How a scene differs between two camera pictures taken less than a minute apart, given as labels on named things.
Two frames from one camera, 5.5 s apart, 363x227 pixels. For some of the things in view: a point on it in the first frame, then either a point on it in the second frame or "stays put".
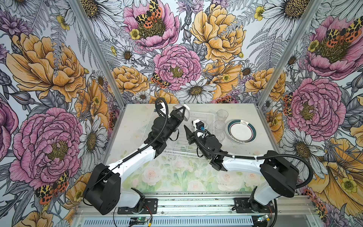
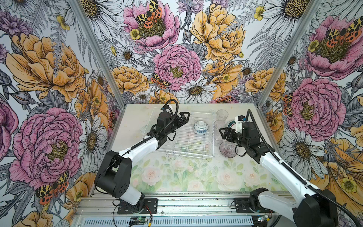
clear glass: [220, 126] stays put
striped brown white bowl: [186, 113] → [228, 149]
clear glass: [220, 135] stays put
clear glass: [222, 115] stays put
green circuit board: [139, 219] stays put
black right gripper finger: [190, 135] → [229, 133]
